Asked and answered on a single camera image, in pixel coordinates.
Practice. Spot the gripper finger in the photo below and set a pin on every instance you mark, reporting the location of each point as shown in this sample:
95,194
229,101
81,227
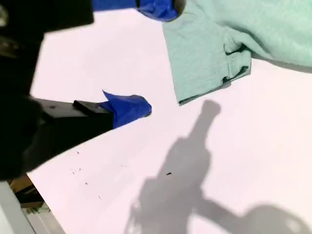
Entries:
126,109
156,8

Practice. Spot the pale green T-shirt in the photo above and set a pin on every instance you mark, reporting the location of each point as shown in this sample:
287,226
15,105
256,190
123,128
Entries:
200,48

